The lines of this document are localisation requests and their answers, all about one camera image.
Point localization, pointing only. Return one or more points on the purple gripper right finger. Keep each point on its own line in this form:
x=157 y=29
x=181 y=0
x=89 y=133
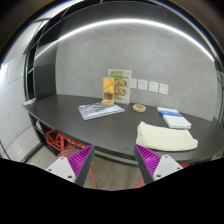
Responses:
x=153 y=166

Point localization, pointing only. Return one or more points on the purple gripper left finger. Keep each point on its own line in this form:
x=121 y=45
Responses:
x=75 y=167

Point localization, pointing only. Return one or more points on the cream towel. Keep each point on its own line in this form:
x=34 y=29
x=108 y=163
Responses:
x=164 y=139

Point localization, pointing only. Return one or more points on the round wooden coaster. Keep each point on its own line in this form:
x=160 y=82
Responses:
x=139 y=108

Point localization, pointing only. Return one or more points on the grey magazine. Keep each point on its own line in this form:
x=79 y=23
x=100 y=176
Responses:
x=96 y=110

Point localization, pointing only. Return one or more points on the green menu sign stand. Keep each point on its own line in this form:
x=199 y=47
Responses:
x=122 y=81

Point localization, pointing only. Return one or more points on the black shelving unit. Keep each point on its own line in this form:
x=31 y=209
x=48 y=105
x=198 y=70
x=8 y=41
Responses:
x=55 y=57

